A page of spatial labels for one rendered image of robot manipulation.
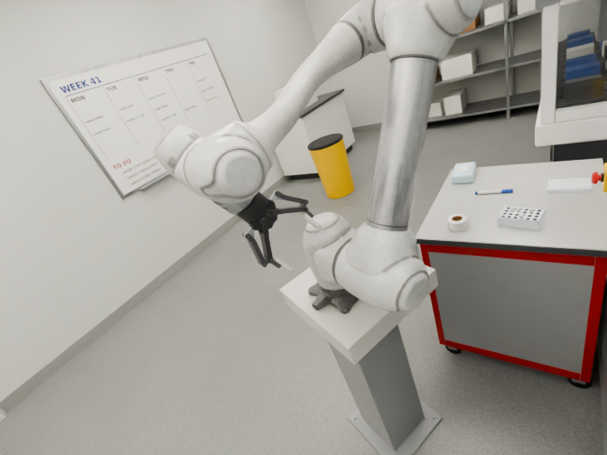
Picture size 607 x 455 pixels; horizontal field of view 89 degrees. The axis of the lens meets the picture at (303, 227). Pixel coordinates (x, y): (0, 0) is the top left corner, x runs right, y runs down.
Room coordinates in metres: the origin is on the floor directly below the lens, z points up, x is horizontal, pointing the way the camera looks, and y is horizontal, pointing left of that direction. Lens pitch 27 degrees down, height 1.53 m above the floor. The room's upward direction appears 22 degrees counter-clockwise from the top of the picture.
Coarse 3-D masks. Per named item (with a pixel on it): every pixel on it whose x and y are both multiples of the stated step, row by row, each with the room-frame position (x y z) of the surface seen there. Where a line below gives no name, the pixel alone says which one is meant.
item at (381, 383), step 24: (360, 360) 0.69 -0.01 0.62; (384, 360) 0.73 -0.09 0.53; (360, 384) 0.74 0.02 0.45; (384, 384) 0.72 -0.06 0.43; (408, 384) 0.76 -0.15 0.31; (360, 408) 0.84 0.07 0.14; (384, 408) 0.70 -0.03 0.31; (408, 408) 0.74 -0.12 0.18; (360, 432) 0.81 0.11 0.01; (384, 432) 0.71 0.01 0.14; (408, 432) 0.73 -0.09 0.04
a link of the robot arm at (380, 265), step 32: (384, 0) 0.76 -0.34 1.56; (416, 0) 0.68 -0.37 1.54; (448, 0) 0.64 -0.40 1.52; (480, 0) 0.65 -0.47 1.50; (384, 32) 0.76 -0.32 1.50; (416, 32) 0.67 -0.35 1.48; (448, 32) 0.67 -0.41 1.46; (416, 64) 0.68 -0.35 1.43; (416, 96) 0.66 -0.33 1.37; (384, 128) 0.70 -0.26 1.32; (416, 128) 0.65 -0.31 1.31; (384, 160) 0.67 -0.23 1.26; (416, 160) 0.65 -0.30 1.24; (384, 192) 0.64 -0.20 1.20; (384, 224) 0.62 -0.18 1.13; (352, 256) 0.64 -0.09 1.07; (384, 256) 0.58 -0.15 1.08; (416, 256) 0.59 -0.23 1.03; (352, 288) 0.62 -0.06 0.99; (384, 288) 0.54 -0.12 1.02; (416, 288) 0.53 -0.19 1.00
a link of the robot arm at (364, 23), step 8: (368, 0) 0.82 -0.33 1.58; (352, 8) 0.87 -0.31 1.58; (360, 8) 0.83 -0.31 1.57; (368, 8) 0.81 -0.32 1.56; (344, 16) 0.86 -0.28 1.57; (352, 16) 0.84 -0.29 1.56; (360, 16) 0.82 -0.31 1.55; (368, 16) 0.81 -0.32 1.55; (352, 24) 0.82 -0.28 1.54; (360, 24) 0.82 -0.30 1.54; (368, 24) 0.81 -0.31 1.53; (360, 32) 0.81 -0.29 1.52; (368, 32) 0.81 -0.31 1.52; (376, 32) 0.80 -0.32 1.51; (368, 40) 0.82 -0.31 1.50; (376, 40) 0.81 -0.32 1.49; (368, 48) 0.83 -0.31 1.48; (376, 48) 0.83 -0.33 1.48; (384, 48) 0.82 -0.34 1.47
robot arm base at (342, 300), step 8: (312, 288) 0.85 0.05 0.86; (320, 288) 0.80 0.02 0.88; (320, 296) 0.78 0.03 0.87; (328, 296) 0.76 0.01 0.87; (336, 296) 0.75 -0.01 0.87; (344, 296) 0.74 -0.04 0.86; (352, 296) 0.74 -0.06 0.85; (320, 304) 0.75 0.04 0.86; (336, 304) 0.74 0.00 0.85; (344, 304) 0.72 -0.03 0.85; (352, 304) 0.72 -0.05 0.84; (344, 312) 0.70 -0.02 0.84
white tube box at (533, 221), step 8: (504, 208) 0.94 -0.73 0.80; (520, 208) 0.90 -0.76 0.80; (528, 208) 0.88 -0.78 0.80; (536, 208) 0.87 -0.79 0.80; (504, 216) 0.90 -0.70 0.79; (512, 216) 0.88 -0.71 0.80; (528, 216) 0.85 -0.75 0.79; (536, 216) 0.83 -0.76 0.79; (544, 216) 0.84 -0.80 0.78; (504, 224) 0.88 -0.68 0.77; (512, 224) 0.86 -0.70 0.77; (520, 224) 0.84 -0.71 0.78; (528, 224) 0.82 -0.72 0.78; (536, 224) 0.80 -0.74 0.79
